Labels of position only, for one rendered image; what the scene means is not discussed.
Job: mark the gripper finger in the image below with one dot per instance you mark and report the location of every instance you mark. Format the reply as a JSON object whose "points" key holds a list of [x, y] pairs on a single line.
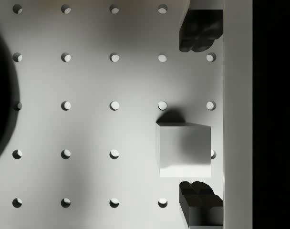
{"points": [[202, 26], [202, 210]]}

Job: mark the grey cube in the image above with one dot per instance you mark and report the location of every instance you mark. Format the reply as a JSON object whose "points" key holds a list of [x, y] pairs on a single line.
{"points": [[183, 148]]}

